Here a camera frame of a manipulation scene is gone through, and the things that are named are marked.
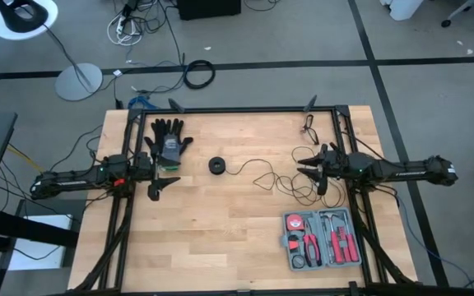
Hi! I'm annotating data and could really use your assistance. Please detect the red handled screwdriver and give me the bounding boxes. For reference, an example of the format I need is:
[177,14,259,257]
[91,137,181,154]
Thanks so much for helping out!
[339,213,360,263]
[329,215,346,265]

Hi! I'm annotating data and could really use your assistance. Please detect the black round cord spool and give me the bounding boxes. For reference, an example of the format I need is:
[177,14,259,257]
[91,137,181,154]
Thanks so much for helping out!
[207,155,228,176]

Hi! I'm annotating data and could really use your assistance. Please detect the black work glove green cuff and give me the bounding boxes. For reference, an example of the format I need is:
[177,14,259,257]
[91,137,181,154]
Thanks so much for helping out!
[144,118,194,173]

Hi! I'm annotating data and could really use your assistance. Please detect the blue cable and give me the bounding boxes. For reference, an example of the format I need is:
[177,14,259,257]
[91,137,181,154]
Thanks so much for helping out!
[128,95,152,110]

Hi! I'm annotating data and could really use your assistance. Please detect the black box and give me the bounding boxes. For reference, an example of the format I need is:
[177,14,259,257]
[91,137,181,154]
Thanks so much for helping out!
[177,0,242,21]

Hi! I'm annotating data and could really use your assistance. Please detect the red tape measure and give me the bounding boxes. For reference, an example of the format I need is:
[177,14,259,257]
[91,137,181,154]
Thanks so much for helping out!
[285,213,306,232]

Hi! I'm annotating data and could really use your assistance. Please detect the white box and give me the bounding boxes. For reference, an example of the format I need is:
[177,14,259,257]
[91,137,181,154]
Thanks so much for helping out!
[7,213,74,271]

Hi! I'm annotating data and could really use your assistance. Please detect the white bag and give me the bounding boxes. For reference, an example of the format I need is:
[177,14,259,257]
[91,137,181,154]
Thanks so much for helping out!
[379,0,426,21]

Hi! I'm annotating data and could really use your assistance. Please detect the black aluminium table frame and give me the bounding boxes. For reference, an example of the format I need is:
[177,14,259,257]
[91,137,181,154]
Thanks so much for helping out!
[51,95,474,296]

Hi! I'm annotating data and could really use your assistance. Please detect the thin black cord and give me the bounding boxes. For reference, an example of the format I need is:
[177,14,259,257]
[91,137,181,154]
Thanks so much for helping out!
[224,145,347,209]

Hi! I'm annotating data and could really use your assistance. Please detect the grey floor lamp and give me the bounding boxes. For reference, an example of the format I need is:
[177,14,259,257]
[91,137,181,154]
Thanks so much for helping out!
[0,0,104,102]

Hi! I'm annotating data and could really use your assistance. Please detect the coiled black cable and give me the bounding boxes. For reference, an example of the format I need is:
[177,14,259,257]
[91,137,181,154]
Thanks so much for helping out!
[183,59,216,90]

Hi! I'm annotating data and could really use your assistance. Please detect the red handled pliers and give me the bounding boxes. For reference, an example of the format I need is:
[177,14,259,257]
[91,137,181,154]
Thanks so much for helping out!
[302,224,323,267]

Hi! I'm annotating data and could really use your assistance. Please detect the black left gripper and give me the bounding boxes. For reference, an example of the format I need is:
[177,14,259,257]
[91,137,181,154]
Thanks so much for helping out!
[132,150,182,202]

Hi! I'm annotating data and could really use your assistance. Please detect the grey office chair base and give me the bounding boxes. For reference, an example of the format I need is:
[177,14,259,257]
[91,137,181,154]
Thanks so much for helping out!
[440,0,474,38]

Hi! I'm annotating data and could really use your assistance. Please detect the black carabiner hook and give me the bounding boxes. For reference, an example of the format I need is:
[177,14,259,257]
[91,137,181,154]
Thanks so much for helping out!
[301,113,321,146]

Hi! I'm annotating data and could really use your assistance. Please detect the grey plastic tool case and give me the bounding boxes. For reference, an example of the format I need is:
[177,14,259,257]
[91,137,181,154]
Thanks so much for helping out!
[281,207,362,271]

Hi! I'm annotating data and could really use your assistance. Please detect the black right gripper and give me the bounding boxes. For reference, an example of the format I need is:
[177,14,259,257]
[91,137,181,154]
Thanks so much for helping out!
[295,142,342,197]

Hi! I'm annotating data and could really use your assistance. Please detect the white power strip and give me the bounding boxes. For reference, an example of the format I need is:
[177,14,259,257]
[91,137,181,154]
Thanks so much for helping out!
[107,12,143,46]

